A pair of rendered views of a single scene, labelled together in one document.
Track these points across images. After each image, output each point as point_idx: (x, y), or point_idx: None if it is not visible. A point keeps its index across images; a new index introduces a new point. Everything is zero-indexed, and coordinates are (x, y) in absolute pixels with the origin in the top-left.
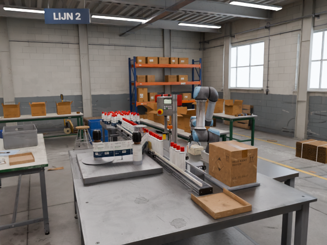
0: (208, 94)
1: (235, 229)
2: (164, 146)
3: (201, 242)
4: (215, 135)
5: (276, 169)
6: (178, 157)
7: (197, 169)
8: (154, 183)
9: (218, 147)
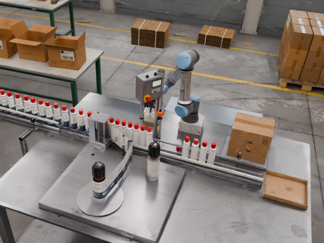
0: (196, 60)
1: None
2: None
3: None
4: (198, 103)
5: None
6: (206, 153)
7: (239, 162)
8: (208, 195)
9: (249, 132)
